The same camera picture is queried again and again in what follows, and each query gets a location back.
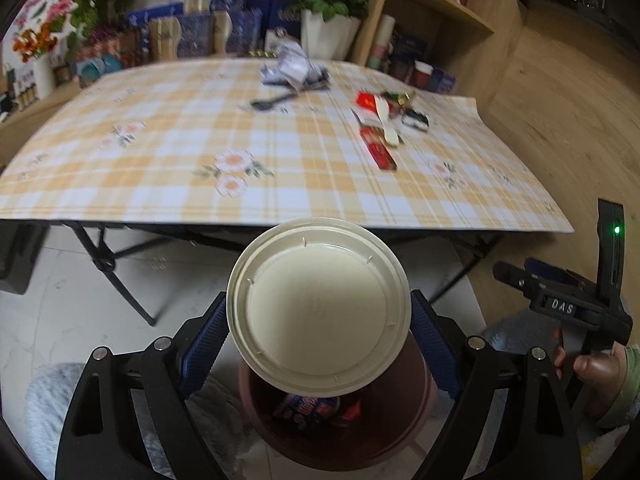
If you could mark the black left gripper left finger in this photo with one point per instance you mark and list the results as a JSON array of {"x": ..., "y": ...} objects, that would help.
[{"x": 118, "y": 394}]

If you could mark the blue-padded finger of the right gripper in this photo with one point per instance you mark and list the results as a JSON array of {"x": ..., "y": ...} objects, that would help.
[{"x": 558, "y": 275}]

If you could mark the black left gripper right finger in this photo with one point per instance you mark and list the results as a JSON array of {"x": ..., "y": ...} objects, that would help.
[{"x": 509, "y": 418}]

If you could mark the cream round plastic lid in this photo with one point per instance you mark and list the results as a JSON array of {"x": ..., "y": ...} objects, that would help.
[{"x": 318, "y": 307}]

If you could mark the brown round trash bin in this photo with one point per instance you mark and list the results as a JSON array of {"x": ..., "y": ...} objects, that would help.
[{"x": 348, "y": 432}]

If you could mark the person's right hand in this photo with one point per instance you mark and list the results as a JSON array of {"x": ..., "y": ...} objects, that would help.
[{"x": 612, "y": 379}]

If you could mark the black white snack wrapper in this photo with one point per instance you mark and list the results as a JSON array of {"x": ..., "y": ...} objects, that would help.
[{"x": 416, "y": 120}]

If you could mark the white plastic fork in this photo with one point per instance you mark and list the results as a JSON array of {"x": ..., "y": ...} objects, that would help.
[{"x": 391, "y": 137}]

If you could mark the long red wrapper packet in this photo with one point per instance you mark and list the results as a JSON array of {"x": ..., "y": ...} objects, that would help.
[{"x": 373, "y": 138}]

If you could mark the green gold candy wrapper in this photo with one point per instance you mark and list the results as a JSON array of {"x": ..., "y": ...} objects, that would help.
[{"x": 398, "y": 99}]

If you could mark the white printed paper packet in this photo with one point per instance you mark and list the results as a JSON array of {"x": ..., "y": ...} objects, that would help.
[{"x": 369, "y": 119}]

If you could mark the red and white cup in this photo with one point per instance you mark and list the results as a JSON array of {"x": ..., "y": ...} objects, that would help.
[{"x": 421, "y": 75}]

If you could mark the red cigarette box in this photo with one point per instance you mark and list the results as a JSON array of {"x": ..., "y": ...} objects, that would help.
[{"x": 371, "y": 101}]

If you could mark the wooden shelf unit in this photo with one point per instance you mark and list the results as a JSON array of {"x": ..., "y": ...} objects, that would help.
[{"x": 474, "y": 43}]

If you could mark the stack of paper cups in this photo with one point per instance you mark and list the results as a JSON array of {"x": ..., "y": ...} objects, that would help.
[{"x": 381, "y": 41}]

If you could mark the orange plaid floral tablecloth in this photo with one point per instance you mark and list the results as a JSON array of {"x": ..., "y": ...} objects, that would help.
[{"x": 179, "y": 143}]

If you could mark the crumpled white paper ball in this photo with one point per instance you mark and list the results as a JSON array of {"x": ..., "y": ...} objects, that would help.
[{"x": 293, "y": 67}]

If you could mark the black plastic spoon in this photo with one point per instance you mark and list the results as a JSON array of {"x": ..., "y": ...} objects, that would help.
[{"x": 264, "y": 105}]

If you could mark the pink blossom flower arrangement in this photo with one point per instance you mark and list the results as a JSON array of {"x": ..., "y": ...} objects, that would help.
[{"x": 38, "y": 27}]

